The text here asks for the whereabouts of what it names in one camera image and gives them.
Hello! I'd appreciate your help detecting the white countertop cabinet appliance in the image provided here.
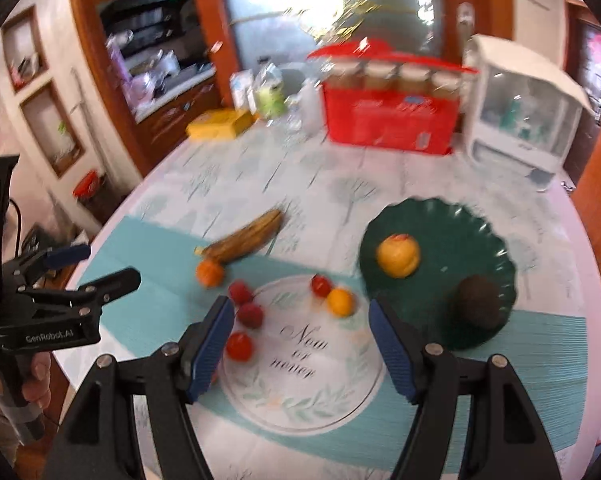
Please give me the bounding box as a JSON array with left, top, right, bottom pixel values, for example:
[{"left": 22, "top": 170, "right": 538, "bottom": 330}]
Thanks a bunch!
[{"left": 463, "top": 35, "right": 598, "bottom": 193}]

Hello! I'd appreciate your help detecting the yellow flat box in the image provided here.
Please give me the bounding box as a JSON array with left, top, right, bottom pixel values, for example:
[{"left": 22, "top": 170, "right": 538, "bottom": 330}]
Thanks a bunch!
[{"left": 186, "top": 109, "right": 254, "bottom": 141}]

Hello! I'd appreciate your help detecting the brown spotted banana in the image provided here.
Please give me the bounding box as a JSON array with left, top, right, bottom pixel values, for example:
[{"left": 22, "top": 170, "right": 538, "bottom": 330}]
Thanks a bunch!
[{"left": 195, "top": 209, "right": 284, "bottom": 264}]

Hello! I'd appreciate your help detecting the clear drinking glass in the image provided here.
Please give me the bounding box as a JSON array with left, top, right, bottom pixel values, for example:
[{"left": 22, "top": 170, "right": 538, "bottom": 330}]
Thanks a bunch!
[{"left": 283, "top": 95, "right": 303, "bottom": 131}]

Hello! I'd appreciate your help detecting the white and blue carton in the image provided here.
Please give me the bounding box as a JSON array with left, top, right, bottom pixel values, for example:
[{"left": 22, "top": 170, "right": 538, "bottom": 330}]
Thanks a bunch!
[{"left": 230, "top": 71, "right": 255, "bottom": 111}]

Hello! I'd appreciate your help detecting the red lychee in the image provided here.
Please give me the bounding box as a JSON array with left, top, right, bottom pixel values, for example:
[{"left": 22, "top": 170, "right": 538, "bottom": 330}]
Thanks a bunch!
[
  {"left": 236, "top": 302, "right": 264, "bottom": 330},
  {"left": 229, "top": 281, "right": 254, "bottom": 306}
]

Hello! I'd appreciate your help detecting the dark green scalloped plate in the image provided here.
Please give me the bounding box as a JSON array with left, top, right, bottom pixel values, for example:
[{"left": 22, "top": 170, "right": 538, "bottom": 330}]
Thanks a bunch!
[{"left": 359, "top": 197, "right": 518, "bottom": 352}]

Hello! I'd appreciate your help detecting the wooden cabinet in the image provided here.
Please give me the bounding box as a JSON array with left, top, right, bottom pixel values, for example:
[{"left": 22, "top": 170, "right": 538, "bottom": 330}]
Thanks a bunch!
[{"left": 68, "top": 0, "right": 241, "bottom": 176}]

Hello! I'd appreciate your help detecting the tree print tablecloth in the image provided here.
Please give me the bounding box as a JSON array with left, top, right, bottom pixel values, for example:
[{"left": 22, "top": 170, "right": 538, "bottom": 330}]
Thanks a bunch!
[{"left": 53, "top": 115, "right": 601, "bottom": 480}]

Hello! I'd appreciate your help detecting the person's left hand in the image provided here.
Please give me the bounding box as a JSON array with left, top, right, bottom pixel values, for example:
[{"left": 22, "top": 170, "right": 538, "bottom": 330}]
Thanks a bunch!
[{"left": 21, "top": 353, "right": 54, "bottom": 411}]

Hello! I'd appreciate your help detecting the white lid jar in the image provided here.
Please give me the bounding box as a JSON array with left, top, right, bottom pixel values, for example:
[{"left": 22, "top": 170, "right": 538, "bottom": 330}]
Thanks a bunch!
[
  {"left": 433, "top": 69, "right": 464, "bottom": 95},
  {"left": 365, "top": 61, "right": 397, "bottom": 88},
  {"left": 330, "top": 60, "right": 364, "bottom": 87},
  {"left": 399, "top": 63, "right": 431, "bottom": 91}
]

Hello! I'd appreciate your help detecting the teal striped placemat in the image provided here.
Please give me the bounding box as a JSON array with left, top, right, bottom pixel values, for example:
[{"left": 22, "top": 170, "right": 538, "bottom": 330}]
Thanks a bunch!
[{"left": 75, "top": 216, "right": 596, "bottom": 468}]

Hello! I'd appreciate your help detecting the red cardboard box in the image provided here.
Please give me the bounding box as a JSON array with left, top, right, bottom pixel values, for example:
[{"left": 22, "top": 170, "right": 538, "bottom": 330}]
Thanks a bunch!
[{"left": 307, "top": 38, "right": 478, "bottom": 155}]

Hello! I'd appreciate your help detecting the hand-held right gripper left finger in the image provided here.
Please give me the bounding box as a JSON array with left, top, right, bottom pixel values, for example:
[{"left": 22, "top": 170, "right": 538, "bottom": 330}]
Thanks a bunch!
[{"left": 43, "top": 296, "right": 236, "bottom": 480}]

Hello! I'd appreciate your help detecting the black cable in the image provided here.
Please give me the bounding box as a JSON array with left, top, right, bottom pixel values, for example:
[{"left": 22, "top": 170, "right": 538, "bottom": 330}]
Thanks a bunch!
[{"left": 8, "top": 199, "right": 25, "bottom": 253}]

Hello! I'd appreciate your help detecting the yellow-orange kumquat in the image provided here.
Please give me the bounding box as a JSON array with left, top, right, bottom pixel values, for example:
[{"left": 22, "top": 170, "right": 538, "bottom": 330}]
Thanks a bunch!
[{"left": 327, "top": 287, "right": 356, "bottom": 317}]

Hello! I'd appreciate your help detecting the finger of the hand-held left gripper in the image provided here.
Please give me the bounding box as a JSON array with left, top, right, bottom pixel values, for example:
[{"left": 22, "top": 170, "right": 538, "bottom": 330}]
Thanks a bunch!
[
  {"left": 18, "top": 266, "right": 142, "bottom": 320},
  {"left": 10, "top": 242, "right": 92, "bottom": 287}
]

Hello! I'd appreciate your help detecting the red tomato with stem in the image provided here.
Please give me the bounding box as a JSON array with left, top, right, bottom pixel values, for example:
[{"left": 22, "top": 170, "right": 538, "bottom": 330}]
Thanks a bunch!
[{"left": 225, "top": 331, "right": 255, "bottom": 362}]

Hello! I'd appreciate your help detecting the white plastic bottle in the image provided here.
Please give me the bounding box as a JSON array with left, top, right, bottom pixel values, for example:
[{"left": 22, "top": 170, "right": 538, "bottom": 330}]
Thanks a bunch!
[{"left": 300, "top": 80, "right": 326, "bottom": 133}]

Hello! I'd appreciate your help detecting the frosted glass door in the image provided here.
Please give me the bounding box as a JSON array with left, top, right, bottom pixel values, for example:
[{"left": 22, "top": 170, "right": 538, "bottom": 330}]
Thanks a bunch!
[{"left": 215, "top": 0, "right": 461, "bottom": 101}]

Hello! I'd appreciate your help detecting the red container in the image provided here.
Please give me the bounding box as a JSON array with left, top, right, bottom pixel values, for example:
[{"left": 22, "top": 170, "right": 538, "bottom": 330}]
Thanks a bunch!
[{"left": 73, "top": 170, "right": 106, "bottom": 201}]

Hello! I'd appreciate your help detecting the black kitchen appliance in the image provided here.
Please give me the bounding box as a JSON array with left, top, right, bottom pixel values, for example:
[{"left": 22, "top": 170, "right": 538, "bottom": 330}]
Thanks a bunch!
[{"left": 100, "top": 0, "right": 198, "bottom": 51}]

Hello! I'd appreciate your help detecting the deep orange tangerine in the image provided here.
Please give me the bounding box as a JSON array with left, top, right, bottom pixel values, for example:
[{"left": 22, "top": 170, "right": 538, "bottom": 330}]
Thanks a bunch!
[{"left": 196, "top": 259, "right": 226, "bottom": 288}]

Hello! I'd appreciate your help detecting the wall niche shelf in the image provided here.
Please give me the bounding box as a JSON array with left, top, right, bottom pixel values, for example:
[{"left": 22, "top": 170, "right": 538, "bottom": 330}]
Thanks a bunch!
[{"left": 0, "top": 5, "right": 86, "bottom": 178}]

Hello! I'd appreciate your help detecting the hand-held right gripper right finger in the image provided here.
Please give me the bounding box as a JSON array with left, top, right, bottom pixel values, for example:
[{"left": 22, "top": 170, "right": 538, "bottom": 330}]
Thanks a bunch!
[{"left": 367, "top": 297, "right": 563, "bottom": 480}]

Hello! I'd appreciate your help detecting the yellow round fruit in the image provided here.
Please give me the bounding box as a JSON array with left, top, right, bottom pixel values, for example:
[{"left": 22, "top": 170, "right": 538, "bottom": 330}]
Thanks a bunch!
[{"left": 377, "top": 233, "right": 422, "bottom": 279}]

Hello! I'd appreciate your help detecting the dark avocado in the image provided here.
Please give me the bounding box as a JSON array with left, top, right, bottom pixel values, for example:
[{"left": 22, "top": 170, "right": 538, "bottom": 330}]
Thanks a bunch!
[{"left": 453, "top": 276, "right": 505, "bottom": 331}]

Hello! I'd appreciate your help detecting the green label bottle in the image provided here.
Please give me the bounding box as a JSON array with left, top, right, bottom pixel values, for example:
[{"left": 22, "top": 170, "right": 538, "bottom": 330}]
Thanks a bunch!
[{"left": 254, "top": 62, "right": 286, "bottom": 120}]

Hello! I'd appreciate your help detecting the round white printed placemat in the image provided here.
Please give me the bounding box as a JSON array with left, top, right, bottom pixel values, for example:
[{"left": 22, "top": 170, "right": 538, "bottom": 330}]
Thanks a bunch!
[{"left": 219, "top": 274, "right": 386, "bottom": 433}]

